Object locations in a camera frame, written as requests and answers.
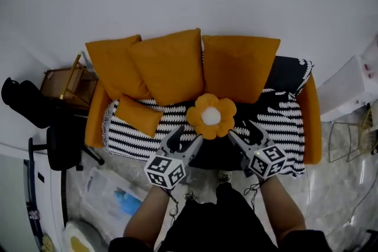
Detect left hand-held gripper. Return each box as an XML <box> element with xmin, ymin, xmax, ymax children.
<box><xmin>143</xmin><ymin>125</ymin><xmax>205</xmax><ymax>191</ymax></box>

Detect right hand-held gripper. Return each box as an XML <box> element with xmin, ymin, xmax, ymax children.
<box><xmin>228</xmin><ymin>120</ymin><xmax>288</xmax><ymax>181</ymax></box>

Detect orange flower pillow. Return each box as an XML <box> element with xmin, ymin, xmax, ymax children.
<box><xmin>185</xmin><ymin>93</ymin><xmax>238</xmax><ymax>140</ymax></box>

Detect blue star pillow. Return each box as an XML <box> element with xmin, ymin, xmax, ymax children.
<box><xmin>113</xmin><ymin>189</ymin><xmax>143</xmax><ymax>217</ymax></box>

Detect clear plastic storage bin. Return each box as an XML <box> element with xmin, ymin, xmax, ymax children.
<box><xmin>82</xmin><ymin>167</ymin><xmax>150</xmax><ymax>244</ymax></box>

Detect person's right forearm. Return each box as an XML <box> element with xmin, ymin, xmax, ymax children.
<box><xmin>259</xmin><ymin>175</ymin><xmax>307</xmax><ymax>243</ymax></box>

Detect person's left forearm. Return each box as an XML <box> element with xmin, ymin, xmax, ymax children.
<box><xmin>123</xmin><ymin>185</ymin><xmax>171</xmax><ymax>247</ymax></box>

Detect person's right shoe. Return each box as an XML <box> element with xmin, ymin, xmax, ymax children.
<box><xmin>217</xmin><ymin>171</ymin><xmax>233</xmax><ymax>186</ymax></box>

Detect small orange sofa pillow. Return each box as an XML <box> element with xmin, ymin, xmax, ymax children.
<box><xmin>113</xmin><ymin>94</ymin><xmax>164</xmax><ymax>139</ymax></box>

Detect person's black trousers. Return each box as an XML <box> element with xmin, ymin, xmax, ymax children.
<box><xmin>215</xmin><ymin>182</ymin><xmax>246</xmax><ymax>208</ymax></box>

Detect orange sofa with striped blanket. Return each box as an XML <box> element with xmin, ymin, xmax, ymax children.
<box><xmin>101</xmin><ymin>55</ymin><xmax>315</xmax><ymax>178</ymax></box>

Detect large orange sofa pillow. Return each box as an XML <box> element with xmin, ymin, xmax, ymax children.
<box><xmin>84</xmin><ymin>34</ymin><xmax>153</xmax><ymax>102</ymax></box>
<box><xmin>129</xmin><ymin>27</ymin><xmax>206</xmax><ymax>107</ymax></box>
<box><xmin>201</xmin><ymin>34</ymin><xmax>282</xmax><ymax>105</ymax></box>

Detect person's black shirt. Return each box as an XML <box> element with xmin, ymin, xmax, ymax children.
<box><xmin>108</xmin><ymin>200</ymin><xmax>333</xmax><ymax>252</ymax></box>

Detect white water dispenser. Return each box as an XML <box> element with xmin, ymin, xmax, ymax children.
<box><xmin>317</xmin><ymin>54</ymin><xmax>378</xmax><ymax>123</ymax></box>

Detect black office chair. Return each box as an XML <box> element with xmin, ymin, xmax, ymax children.
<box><xmin>1</xmin><ymin>77</ymin><xmax>106</xmax><ymax>172</ymax></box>

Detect wooden side table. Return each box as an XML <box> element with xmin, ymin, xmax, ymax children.
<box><xmin>39</xmin><ymin>50</ymin><xmax>99</xmax><ymax>110</ymax></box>

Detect egg shaped bean bag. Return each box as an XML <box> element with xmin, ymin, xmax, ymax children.
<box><xmin>63</xmin><ymin>219</ymin><xmax>103</xmax><ymax>252</ymax></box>

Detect yellow cloth bag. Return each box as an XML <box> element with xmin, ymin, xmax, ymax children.
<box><xmin>40</xmin><ymin>233</ymin><xmax>55</xmax><ymax>252</ymax></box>

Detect right hand-held gripper cable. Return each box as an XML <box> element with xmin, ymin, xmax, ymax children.
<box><xmin>243</xmin><ymin>181</ymin><xmax>264</xmax><ymax>211</ymax></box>

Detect hand-held gripper cable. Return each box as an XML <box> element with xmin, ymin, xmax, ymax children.
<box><xmin>243</xmin><ymin>181</ymin><xmax>264</xmax><ymax>211</ymax></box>
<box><xmin>166</xmin><ymin>188</ymin><xmax>181</xmax><ymax>225</ymax></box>

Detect left hand-held gripper cable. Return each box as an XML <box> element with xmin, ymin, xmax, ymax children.
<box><xmin>166</xmin><ymin>188</ymin><xmax>181</xmax><ymax>225</ymax></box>

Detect gold wire chair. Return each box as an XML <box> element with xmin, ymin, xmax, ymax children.
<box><xmin>328</xmin><ymin>103</ymin><xmax>378</xmax><ymax>164</ymax></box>

